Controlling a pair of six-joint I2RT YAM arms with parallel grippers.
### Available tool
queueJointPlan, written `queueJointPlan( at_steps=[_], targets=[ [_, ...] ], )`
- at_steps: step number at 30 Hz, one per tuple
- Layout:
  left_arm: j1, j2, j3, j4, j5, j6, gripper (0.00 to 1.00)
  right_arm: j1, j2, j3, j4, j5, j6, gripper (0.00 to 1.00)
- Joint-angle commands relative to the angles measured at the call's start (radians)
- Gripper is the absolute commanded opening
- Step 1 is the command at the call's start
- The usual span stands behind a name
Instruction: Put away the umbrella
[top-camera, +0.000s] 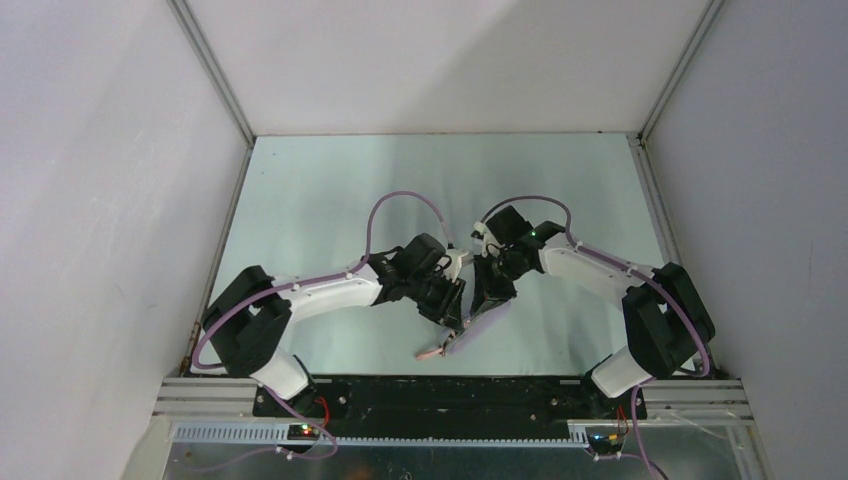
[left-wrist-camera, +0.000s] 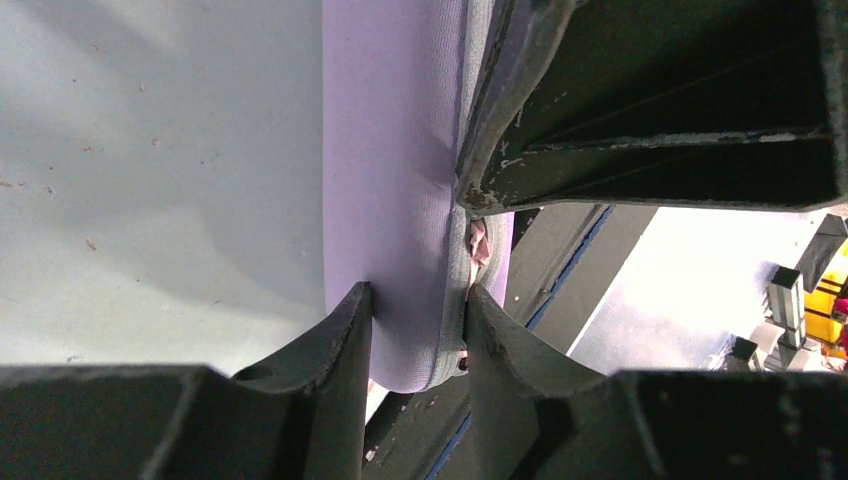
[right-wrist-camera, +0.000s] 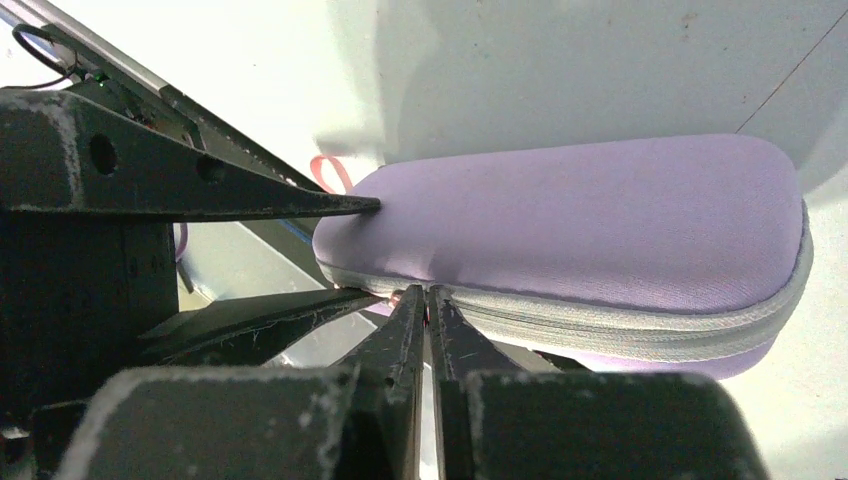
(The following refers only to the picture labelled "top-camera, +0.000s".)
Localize grey umbrella case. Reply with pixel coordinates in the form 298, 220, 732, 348
443, 301, 512, 356

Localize pink black folding umbrella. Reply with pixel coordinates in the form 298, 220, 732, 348
415, 332, 460, 361

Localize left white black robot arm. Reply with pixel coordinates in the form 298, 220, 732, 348
193, 234, 473, 401

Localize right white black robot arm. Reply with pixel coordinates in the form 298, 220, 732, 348
472, 199, 716, 398

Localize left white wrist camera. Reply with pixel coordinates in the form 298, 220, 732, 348
443, 248, 474, 281

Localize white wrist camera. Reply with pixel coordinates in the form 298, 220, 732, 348
471, 221, 497, 249
443, 248, 474, 281

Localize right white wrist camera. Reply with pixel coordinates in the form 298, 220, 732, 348
471, 221, 497, 249

